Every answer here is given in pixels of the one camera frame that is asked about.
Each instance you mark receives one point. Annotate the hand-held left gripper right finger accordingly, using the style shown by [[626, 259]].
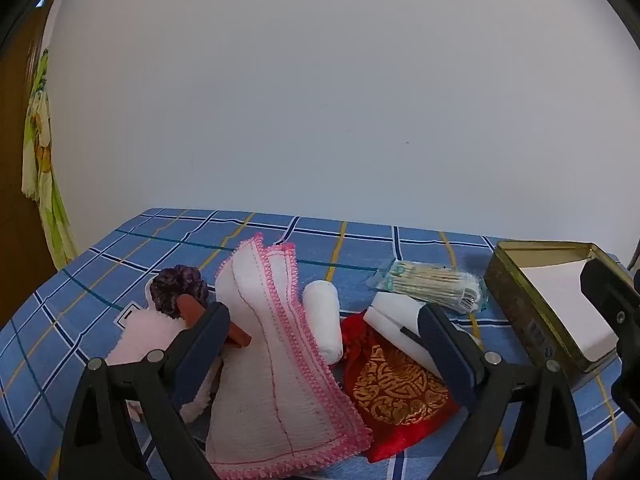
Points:
[[450, 360]]

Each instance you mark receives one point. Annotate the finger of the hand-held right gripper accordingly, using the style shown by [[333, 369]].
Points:
[[607, 290]]

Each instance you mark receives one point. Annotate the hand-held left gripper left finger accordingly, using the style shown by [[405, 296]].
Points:
[[200, 352]]

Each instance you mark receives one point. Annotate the pink fluffy cloth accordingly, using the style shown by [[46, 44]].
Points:
[[145, 335]]

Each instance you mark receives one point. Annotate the red gold-embroidered pouch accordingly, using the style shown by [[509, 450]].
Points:
[[390, 385]]

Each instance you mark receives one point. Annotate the white cloth with pink trim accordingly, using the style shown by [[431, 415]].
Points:
[[270, 360]]

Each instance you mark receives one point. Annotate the cotton swab packet green label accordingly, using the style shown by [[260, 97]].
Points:
[[430, 282]]

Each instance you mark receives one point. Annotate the gold metal tin box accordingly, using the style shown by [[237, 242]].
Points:
[[520, 305]]

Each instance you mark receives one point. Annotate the brown wooden stick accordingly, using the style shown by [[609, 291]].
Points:
[[240, 336]]

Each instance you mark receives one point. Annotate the white paper sheet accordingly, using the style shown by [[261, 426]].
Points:
[[560, 300]]

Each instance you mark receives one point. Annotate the white tube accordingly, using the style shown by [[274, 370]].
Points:
[[395, 320]]

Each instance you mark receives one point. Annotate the purple scrunchie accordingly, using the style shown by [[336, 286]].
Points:
[[175, 287]]

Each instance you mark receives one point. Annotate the white cardboard tag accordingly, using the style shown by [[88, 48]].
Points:
[[127, 316]]

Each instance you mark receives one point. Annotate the white gauze roll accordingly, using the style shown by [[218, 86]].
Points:
[[322, 320]]

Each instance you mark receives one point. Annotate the blue plaid bedsheet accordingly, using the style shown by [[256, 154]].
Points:
[[100, 270]]

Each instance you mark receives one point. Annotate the brown wooden door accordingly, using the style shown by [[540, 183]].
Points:
[[15, 240]]

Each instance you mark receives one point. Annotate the green yellow hanging cloth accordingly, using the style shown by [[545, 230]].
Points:
[[42, 160]]

